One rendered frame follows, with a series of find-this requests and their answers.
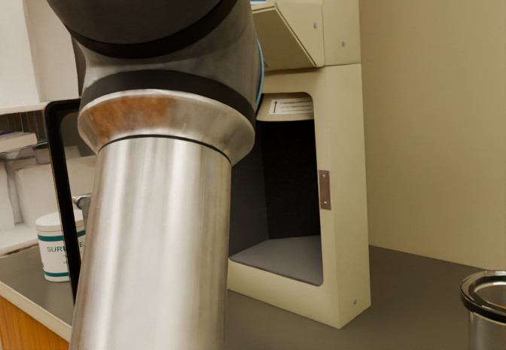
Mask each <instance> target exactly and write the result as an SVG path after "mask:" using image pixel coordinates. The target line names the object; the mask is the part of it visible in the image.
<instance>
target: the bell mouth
mask: <svg viewBox="0 0 506 350"><path fill-rule="evenodd" d="M256 119H257V120H261V121H295V120H313V119H314V107H313V100H312V97H311V95H310V94H308V93H306V92H294V93H265V94H264V97H263V100H262V102H261V106H260V108H259V111H258V115H257V117H256Z"/></svg>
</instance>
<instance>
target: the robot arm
mask: <svg viewBox="0 0 506 350"><path fill-rule="evenodd" d="M47 3H48V4H49V5H50V7H51V9H52V10H53V12H54V13H55V14H56V15H57V16H58V17H59V19H60V20H61V22H62V24H63V25H64V26H65V27H66V29H67V30H68V31H69V33H70V34H71V36H72V37H73V38H74V40H75V41H76V42H77V44H78V46H79V47H80V48H81V49H82V51H83V52H84V55H85V58H86V64H87V67H86V74H85V79H84V86H83V91H82V95H81V104H80V108H79V113H78V132H79V134H80V136H81V138H82V139H83V140H84V141H85V142H86V143H87V144H88V145H89V146H90V148H91V149H92V150H93V151H94V152H95V154H96V155H97V161H96V170H95V175H94V181H93V190H92V196H91V200H90V210H89V215H88V221H87V230H86V236H85V241H84V250H83V256H82V261H81V271H80V275H79V281H78V290H77V296H76V301H75V310H74V316H73V322H72V331H71V336H70V341H69V350H225V341H226V318H227V274H228V251H229V229H230V184H231V168H232V166H234V165H235V164H236V163H238V162H239V161H240V160H241V159H242V158H243V157H244V156H245V155H247V154H248V153H249V152H250V151H251V149H252V148H253V146H254V143H255V112H256V110H257V108H258V104H259V101H260V98H261V92H262V88H263V83H264V61H263V56H262V52H261V46H260V43H259V41H258V37H257V35H256V32H255V24H254V19H253V15H252V10H251V2H250V0H47Z"/></svg>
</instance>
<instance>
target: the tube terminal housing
mask: <svg viewBox="0 0 506 350"><path fill-rule="evenodd" d="M273 1H283V2H305V3H317V4H320V5H321V6H322V30H323V45H324V59H325V64H324V65H323V67H317V68H298V69H288V70H278V71H268V72H264V83H263V88H262V92H261V93H294V92H306V93H308V94H310V95H311V97H312V100H313V107H314V120H315V146H316V159H317V172H318V185H319V169H320V170H328V171H329V178H330V192H331V210H329V209H324V208H321V203H320V190H319V211H320V224H321V237H322V262H323V276H324V282H323V284H322V285H321V286H319V287H316V286H314V285H309V284H307V283H303V282H299V281H296V280H293V279H291V278H286V277H284V276H280V275H277V274H273V273H271V272H266V271H263V270H261V269H256V268H254V267H250V266H246V265H243V264H241V263H236V262H233V261H231V260H230V259H229V258H228V274H227V289H229V290H232V291H235V292H237V293H240V294H244V295H246V296H248V297H252V298H254V299H256V300H260V301H263V302H265V303H269V304H271V305H273V306H277V307H279V308H282V309H285V310H288V311H290V312H293V313H296V314H298V315H302V316H304V317H307V318H311V319H312V320H315V321H319V322H321V323H323V324H327V325H330V326H332V327H335V328H338V329H340V328H341V327H343V326H344V325H345V324H347V323H348V322H350V321H351V320H352V319H353V318H355V317H356V316H357V315H359V314H360V313H362V312H363V311H364V310H365V309H366V308H368V307H369V306H370V269H369V250H368V231H367V194H366V175H365V156H364V119H363V100H362V81H361V47H360V28H359V9H358V0H267V2H273ZM356 63H359V64H356Z"/></svg>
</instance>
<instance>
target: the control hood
mask: <svg viewBox="0 0 506 350"><path fill-rule="evenodd" d="M251 10H252V15H253V19H254V24H255V32H256V35H257V37H258V41H259V43H260V46H261V52H262V56H263V61H264V62H265V63H266V64H267V66H268V67H267V68H264V72H268V71H278V70H288V69H298V68H317V67H323V65H324V64H325V59H324V45H323V30H322V6H321V5H320V4H317V3H305V2H283V1H273V2H266V3H262V4H258V5H252V6H251Z"/></svg>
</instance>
